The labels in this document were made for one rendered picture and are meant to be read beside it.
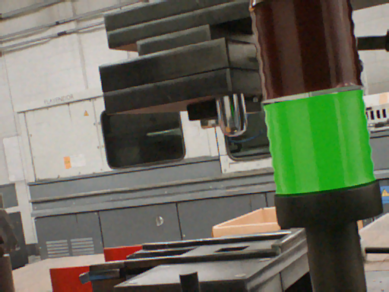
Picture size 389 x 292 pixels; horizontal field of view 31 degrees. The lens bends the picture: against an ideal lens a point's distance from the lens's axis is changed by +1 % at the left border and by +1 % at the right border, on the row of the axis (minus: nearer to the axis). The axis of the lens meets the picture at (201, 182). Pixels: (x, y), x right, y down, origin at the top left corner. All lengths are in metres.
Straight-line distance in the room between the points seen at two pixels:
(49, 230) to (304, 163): 6.33
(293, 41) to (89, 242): 6.08
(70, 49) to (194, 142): 3.39
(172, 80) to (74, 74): 8.19
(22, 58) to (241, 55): 8.78
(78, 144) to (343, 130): 6.04
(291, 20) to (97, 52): 8.30
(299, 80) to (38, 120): 6.31
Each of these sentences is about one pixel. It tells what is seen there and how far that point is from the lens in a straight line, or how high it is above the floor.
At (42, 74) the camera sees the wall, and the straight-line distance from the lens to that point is 9.06.
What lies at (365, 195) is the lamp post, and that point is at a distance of 0.26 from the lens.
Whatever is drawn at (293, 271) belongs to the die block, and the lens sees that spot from 0.55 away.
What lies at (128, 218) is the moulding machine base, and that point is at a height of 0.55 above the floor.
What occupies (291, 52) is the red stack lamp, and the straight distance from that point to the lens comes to 0.26.
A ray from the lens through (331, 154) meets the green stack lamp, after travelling 0.26.
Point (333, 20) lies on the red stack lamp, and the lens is 0.26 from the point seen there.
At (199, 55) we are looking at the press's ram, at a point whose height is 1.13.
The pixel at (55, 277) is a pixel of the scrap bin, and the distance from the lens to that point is 0.84.
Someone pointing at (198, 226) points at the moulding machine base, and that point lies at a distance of 5.70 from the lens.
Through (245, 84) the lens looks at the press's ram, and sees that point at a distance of 0.50.
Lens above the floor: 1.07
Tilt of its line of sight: 3 degrees down
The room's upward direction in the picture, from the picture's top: 9 degrees counter-clockwise
